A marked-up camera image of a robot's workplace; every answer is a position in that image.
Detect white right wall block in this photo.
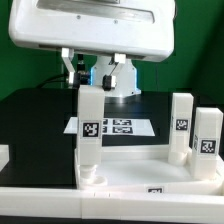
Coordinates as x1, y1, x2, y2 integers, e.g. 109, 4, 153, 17
217, 160, 224, 196

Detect white desk top tray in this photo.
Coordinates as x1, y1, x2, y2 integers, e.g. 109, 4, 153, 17
75, 145, 222, 196

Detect black cable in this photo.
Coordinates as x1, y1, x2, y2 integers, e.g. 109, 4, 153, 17
35, 73, 71, 90

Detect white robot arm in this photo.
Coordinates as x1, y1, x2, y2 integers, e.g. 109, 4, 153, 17
9, 0, 176, 97

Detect white left wall block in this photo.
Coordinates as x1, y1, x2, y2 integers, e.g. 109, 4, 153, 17
0, 145, 9, 172

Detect white front wall fence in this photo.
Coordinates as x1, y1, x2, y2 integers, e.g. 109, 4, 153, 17
0, 187, 224, 224

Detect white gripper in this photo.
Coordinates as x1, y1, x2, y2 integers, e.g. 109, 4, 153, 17
9, 0, 176, 91

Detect white wall block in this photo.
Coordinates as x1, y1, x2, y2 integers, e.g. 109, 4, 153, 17
217, 160, 224, 196
0, 145, 9, 172

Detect white marker sheet with tags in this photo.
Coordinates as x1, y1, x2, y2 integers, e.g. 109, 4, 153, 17
64, 117, 155, 137

